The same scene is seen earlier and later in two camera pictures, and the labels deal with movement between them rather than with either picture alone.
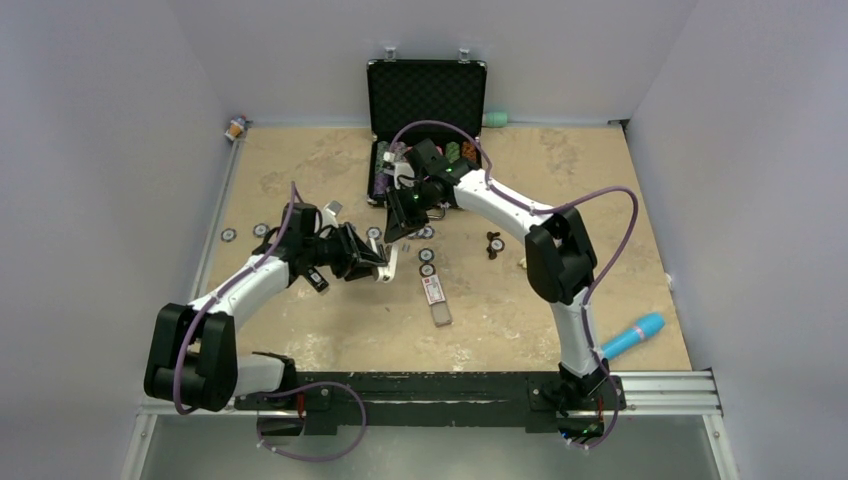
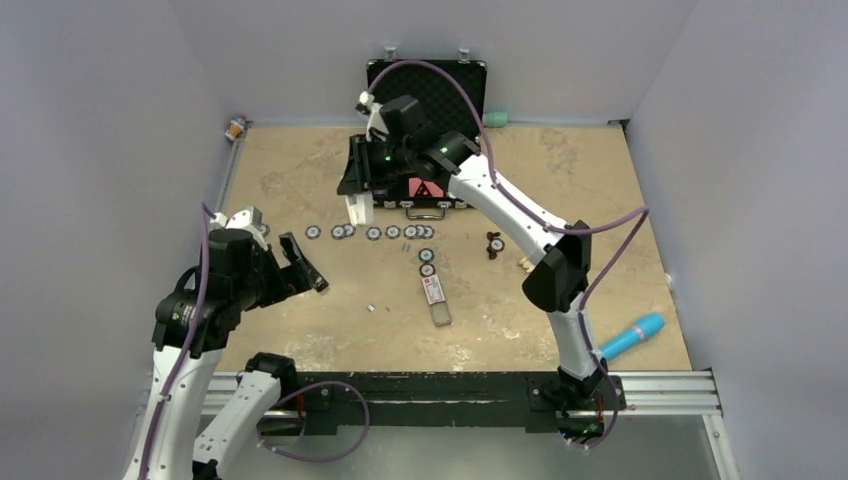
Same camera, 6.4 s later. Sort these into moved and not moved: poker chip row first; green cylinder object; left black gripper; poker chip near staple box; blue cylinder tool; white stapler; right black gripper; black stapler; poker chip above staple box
Moved: white stapler; left black gripper; right black gripper
Not moved: green cylinder object; poker chip above staple box; poker chip near staple box; poker chip row first; blue cylinder tool; black stapler
